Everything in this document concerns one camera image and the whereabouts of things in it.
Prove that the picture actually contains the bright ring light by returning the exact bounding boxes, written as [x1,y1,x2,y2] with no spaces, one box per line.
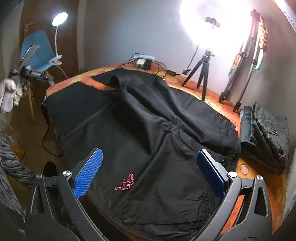
[179,1,253,53]

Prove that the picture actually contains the tall black tripod stand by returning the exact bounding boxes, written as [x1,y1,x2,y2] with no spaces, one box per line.
[218,9,260,103]

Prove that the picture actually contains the black cable on bed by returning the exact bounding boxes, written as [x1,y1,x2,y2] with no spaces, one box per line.
[120,59,191,78]

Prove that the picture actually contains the folded dark grey pants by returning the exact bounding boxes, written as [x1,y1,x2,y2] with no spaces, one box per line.
[239,102,289,176]

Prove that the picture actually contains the black usb hub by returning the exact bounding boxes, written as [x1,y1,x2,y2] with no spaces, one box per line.
[166,70,177,76]

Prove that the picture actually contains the white gloved left hand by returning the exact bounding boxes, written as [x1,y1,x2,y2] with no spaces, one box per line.
[1,75,28,113]

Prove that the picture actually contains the white clip desk lamp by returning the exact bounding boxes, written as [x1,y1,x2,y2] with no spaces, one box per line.
[48,11,69,80]

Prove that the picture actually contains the black power adapter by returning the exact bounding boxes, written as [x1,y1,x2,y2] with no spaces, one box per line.
[142,59,152,70]

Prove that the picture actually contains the white power strip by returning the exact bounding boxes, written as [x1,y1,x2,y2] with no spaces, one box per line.
[131,53,155,61]

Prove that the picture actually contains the orange floral bedspread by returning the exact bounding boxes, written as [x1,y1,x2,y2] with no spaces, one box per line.
[46,65,287,232]

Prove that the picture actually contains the blue chair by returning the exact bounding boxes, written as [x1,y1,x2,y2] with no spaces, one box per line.
[20,29,56,123]

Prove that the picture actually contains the white power adapter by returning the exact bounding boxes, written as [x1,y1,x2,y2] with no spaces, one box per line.
[136,58,146,66]

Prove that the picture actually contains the black pants with pink logo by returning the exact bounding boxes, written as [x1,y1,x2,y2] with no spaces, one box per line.
[45,68,241,240]

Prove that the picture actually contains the small black tripod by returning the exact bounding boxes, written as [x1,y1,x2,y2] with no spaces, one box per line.
[181,50,214,101]

